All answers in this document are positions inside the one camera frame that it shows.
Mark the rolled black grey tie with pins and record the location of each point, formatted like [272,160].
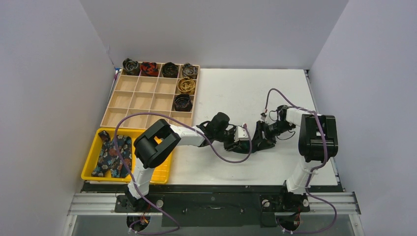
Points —
[131,67]

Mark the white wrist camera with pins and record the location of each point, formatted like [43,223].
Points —
[241,133]
[270,119]

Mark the rolled grey patterned tie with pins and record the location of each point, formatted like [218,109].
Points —
[190,71]

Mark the yellow plastic tray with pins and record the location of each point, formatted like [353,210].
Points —
[160,175]

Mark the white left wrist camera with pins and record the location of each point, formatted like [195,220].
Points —
[241,133]

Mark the rolled red black tie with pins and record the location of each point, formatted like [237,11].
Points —
[149,69]

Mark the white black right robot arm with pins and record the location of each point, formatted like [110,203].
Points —
[317,142]

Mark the rolled black gold tie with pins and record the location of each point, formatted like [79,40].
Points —
[170,70]

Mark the floral dark tie in tray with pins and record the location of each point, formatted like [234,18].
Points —
[109,161]

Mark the rolled navy floral tie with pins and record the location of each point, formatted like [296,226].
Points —
[182,103]

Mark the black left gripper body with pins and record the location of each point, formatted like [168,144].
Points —
[227,136]

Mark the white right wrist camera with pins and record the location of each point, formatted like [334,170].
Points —
[270,119]

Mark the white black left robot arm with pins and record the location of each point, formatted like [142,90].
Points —
[157,142]

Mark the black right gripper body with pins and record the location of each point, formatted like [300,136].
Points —
[264,131]

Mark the rolled yellow beetle tie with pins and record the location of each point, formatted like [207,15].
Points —
[186,85]

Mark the green navy striped tie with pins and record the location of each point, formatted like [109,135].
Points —
[254,148]

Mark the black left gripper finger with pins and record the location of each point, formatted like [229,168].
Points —
[245,147]
[231,146]

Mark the aluminium black mounting rail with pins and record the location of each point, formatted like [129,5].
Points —
[229,206]

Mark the wooden compartment organizer box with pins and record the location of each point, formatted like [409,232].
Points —
[136,94]

